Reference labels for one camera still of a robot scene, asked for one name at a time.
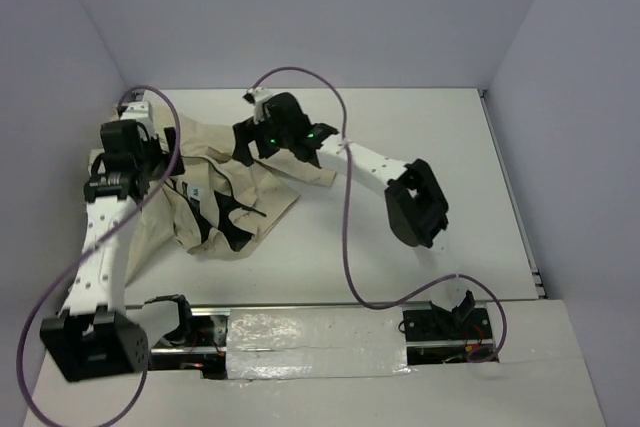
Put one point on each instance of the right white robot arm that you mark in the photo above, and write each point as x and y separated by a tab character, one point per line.
416	207

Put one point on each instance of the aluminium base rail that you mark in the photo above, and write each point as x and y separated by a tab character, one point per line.
201	344

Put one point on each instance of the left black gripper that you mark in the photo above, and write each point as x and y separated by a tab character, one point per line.
162	159

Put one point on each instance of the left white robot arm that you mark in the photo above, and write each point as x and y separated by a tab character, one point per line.
92	337

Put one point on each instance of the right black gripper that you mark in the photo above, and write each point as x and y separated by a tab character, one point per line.
246	132

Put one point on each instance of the silver tape sheet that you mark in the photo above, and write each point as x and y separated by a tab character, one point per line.
314	343

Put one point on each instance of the right table edge rail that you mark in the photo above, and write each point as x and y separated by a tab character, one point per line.
534	269

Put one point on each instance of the beige jacket black lining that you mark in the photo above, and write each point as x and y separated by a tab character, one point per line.
219	209

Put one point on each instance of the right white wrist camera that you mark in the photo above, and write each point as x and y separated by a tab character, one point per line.
258	98

